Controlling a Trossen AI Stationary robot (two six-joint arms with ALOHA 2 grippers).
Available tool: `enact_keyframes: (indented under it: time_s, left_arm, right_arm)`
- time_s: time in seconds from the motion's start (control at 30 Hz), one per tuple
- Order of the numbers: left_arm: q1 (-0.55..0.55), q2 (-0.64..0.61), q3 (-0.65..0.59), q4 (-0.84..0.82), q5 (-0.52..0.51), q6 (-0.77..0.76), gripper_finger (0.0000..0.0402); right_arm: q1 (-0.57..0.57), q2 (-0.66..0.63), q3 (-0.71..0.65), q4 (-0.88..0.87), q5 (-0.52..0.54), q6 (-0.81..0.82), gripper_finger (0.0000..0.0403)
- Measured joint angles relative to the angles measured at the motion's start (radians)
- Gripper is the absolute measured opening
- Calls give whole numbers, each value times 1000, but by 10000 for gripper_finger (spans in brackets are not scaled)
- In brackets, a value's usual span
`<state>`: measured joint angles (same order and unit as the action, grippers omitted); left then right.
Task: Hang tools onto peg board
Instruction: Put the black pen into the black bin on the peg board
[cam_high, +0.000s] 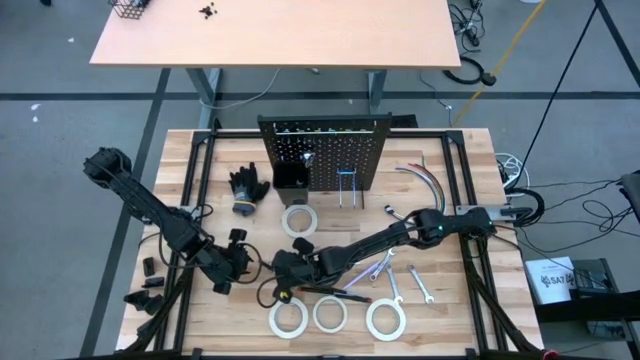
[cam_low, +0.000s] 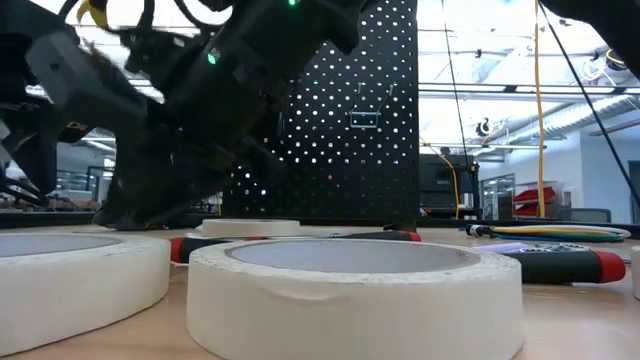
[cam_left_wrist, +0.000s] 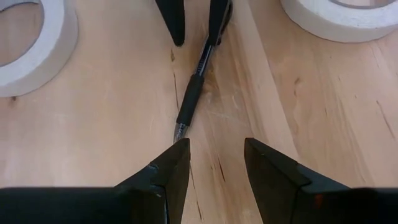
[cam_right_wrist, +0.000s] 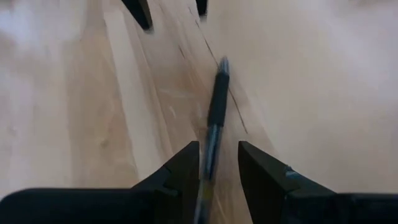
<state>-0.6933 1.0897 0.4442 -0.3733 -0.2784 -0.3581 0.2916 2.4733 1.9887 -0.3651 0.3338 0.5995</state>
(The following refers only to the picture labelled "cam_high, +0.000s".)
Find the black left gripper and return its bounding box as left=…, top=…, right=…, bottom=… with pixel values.
left=199, top=228, right=255, bottom=295

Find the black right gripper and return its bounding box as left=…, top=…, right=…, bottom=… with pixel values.
left=272, top=237, right=329, bottom=305

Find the white masking tape roll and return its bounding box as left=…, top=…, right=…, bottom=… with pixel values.
left=280, top=203, right=320, bottom=240
left=312, top=294, right=349, bottom=335
left=365, top=297, right=408, bottom=343
left=268, top=297, right=310, bottom=341

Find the chrome combination wrench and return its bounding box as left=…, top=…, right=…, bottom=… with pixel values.
left=343, top=261, right=382, bottom=292
left=406, top=264, right=436, bottom=306
left=384, top=263, right=404, bottom=306
left=368, top=247, right=398, bottom=283

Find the black grey work glove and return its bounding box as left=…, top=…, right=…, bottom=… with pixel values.
left=228, top=161, right=272, bottom=218

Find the metal double prong hook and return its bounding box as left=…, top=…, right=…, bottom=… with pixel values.
left=335, top=167, right=359, bottom=210

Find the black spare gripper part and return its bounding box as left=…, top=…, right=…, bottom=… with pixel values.
left=122, top=289, right=166, bottom=317

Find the black perforated pegboard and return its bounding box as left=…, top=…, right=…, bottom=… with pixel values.
left=256, top=112, right=393, bottom=210

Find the light wooden side table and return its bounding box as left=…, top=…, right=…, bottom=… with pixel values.
left=88, top=0, right=463, bottom=129

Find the white printed box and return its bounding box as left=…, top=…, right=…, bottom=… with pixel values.
left=523, top=255, right=578, bottom=307

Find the black equipment shelf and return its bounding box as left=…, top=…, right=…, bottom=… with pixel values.
left=529, top=257, right=640, bottom=346

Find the thin black strut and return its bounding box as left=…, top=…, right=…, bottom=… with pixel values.
left=519, top=0, right=601, bottom=189

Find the dark chair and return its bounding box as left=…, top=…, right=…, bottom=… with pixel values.
left=618, top=169, right=640, bottom=225

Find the coloured wire bundle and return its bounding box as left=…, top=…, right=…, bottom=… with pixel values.
left=383, top=154, right=448, bottom=224

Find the black flat base plate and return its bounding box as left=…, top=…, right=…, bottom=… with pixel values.
left=389, top=113, right=419, bottom=129

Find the white cable bundle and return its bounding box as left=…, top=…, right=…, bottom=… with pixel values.
left=494, top=151, right=527, bottom=190

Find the tangle of black cables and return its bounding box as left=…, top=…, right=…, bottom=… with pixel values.
left=514, top=177, right=634, bottom=256

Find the black wire basket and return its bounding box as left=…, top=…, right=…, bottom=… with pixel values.
left=107, top=0, right=151, bottom=21

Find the coiled black cable with plug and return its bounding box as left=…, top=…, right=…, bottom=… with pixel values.
left=442, top=54, right=498, bottom=88

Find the black power strip with cables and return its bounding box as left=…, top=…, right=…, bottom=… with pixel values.
left=447, top=0, right=487, bottom=55

